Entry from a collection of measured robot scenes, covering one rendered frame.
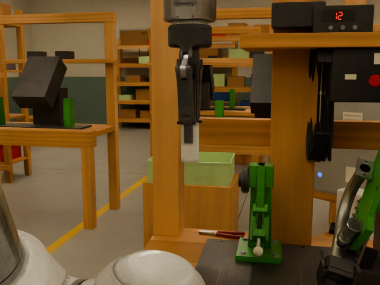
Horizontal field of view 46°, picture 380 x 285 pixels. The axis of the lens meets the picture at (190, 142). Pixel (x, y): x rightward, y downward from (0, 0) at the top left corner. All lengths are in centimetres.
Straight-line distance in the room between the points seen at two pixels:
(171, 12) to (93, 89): 1146
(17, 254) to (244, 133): 110
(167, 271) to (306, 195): 98
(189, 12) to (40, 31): 1218
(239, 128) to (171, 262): 101
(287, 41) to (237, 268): 64
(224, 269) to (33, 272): 80
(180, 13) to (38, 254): 42
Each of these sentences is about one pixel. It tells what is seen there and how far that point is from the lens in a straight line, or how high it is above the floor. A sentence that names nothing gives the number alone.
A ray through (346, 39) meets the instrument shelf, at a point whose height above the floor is 152.
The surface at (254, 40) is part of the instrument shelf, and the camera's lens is 131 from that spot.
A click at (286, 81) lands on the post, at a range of 143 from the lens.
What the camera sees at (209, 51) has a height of 176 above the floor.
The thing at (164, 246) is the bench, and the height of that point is 88.
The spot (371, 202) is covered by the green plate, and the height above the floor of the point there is 114.
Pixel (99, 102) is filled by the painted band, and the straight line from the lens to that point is 1216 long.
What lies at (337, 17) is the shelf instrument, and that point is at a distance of 135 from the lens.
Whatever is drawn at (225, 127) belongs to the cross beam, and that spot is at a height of 125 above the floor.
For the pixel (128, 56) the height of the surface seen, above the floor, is 177.
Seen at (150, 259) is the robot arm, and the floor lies 121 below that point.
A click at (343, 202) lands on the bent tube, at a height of 109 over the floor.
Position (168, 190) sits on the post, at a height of 104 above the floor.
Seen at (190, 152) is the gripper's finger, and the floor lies 130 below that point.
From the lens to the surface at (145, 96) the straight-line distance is 1104.
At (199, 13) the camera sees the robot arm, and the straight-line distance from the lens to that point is 75.
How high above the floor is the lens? 144
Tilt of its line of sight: 9 degrees down
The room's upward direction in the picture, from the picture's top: straight up
